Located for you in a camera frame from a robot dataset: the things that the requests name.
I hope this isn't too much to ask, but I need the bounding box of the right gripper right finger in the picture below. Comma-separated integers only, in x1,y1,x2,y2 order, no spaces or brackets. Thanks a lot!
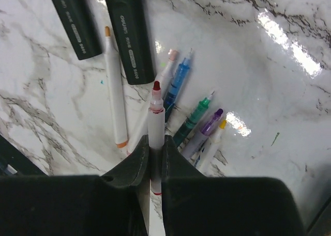
162,136,306,235

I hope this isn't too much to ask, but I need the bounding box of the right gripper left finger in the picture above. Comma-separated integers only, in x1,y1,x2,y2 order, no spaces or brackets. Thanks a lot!
1,137,149,235

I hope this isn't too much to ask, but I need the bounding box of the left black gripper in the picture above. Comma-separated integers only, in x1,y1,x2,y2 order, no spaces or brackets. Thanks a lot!
1,136,45,176

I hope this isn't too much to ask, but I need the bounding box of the purple pen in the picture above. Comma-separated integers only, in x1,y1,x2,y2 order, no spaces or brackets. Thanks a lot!
181,108,223,160

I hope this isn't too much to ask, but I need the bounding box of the pink capped white pen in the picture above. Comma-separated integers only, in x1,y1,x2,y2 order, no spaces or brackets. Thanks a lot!
104,26,128,148

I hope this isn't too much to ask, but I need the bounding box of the yellow capped marker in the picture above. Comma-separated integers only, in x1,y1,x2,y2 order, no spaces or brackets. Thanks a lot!
194,120,227,173

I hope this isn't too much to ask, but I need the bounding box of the teal acrylic marker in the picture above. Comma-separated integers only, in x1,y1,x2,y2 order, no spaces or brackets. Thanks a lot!
173,91,215,147

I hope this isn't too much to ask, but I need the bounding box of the red capped white pen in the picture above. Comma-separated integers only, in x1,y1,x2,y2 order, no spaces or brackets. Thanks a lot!
147,81,165,195

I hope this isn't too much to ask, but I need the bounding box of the blue pen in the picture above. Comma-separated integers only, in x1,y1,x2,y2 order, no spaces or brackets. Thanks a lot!
163,49,193,122

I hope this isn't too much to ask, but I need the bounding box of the green highlighter black body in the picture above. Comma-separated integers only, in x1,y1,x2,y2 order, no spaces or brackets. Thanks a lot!
51,0,102,60

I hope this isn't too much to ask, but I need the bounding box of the orange highlighter black body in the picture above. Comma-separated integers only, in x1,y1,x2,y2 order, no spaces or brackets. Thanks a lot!
105,0,155,85

